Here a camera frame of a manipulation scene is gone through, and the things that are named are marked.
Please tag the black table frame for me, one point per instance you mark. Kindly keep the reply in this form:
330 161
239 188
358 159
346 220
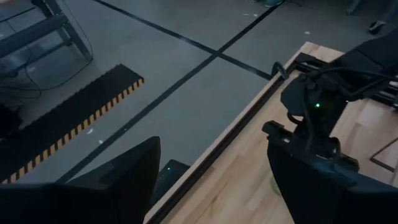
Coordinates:
219 151

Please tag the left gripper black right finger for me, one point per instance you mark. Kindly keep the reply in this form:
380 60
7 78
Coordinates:
326 202

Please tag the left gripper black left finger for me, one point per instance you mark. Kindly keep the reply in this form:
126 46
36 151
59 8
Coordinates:
93 199

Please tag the person's foot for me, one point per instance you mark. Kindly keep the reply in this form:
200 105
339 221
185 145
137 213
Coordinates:
273 2

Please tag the grey metal workbench frame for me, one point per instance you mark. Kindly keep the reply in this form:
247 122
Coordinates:
34 31

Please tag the black computer box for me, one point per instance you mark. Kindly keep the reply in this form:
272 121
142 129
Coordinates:
169 179

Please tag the black table clamp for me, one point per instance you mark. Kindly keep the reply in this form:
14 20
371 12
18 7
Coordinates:
279 69

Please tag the black hazard striped floor mat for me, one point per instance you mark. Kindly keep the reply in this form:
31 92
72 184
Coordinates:
62 118

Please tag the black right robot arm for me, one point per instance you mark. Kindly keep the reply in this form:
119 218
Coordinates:
357 68

